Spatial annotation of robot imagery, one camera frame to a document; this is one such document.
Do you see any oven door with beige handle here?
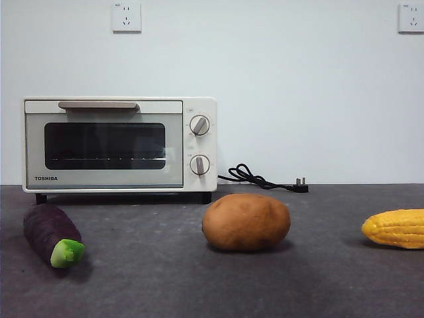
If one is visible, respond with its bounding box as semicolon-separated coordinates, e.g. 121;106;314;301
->
25;100;184;190

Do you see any purple eggplant with green stem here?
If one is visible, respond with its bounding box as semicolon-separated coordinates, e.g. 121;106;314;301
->
23;203;85;268

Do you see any beige oven knob, upright grip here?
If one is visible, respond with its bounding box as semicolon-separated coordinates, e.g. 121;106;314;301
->
189;154;211;176

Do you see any white Toshiba toaster oven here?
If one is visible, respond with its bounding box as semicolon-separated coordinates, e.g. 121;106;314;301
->
21;96;219;205

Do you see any beige oven knob, slanted grip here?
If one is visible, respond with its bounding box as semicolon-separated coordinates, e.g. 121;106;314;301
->
189;115;211;136

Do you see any brown potato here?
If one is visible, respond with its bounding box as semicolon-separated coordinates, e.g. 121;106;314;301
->
201;193;292;251

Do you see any yellow corn cob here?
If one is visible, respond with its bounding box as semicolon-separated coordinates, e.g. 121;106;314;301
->
360;209;424;250

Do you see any black power cable with plug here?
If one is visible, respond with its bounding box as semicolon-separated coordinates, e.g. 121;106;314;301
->
217;163;309;193

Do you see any metal wire oven rack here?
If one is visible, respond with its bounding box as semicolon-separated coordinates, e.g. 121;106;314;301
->
52;155;166;163

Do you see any white wall socket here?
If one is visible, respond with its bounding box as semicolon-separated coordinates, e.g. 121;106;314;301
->
397;3;424;34
111;2;142;34

